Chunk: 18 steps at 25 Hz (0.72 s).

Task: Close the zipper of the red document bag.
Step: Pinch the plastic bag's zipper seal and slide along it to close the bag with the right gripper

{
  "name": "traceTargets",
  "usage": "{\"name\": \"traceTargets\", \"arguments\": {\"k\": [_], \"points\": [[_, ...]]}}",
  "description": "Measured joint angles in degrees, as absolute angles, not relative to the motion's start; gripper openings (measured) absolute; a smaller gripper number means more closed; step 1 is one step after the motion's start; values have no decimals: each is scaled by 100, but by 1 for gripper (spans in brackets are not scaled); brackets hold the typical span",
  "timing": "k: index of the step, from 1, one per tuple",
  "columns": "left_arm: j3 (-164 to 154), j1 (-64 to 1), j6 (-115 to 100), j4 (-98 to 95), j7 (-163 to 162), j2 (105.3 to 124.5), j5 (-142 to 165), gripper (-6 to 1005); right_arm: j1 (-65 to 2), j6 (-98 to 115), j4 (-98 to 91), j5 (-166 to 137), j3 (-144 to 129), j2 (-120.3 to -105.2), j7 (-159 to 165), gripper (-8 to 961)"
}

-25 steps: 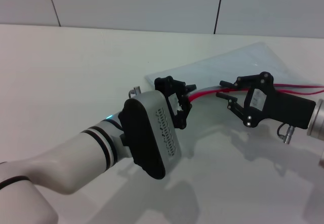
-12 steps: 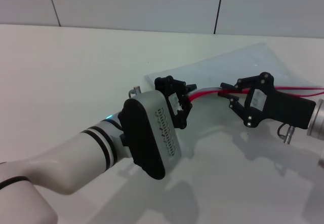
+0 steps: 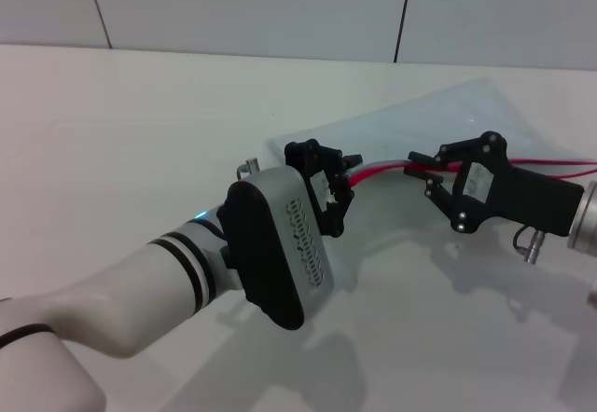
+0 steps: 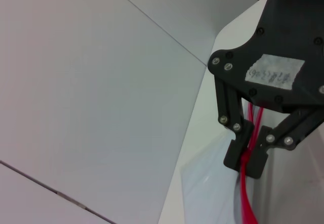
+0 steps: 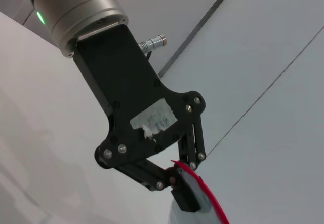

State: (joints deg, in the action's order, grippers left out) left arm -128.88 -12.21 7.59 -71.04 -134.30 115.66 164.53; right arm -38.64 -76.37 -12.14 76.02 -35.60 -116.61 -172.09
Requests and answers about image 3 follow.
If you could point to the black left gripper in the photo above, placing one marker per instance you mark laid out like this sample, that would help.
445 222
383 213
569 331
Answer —
318 187

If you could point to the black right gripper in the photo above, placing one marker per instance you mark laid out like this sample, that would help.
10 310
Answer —
522 197

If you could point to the clear document bag red zipper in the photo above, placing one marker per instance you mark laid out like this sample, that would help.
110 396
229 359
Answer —
448 118

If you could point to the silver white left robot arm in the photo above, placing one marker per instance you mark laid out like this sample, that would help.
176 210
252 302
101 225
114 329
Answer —
130 286

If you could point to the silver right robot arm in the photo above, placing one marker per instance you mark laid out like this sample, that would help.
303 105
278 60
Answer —
587 221

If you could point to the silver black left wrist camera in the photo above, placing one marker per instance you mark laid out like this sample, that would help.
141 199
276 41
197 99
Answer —
289 225

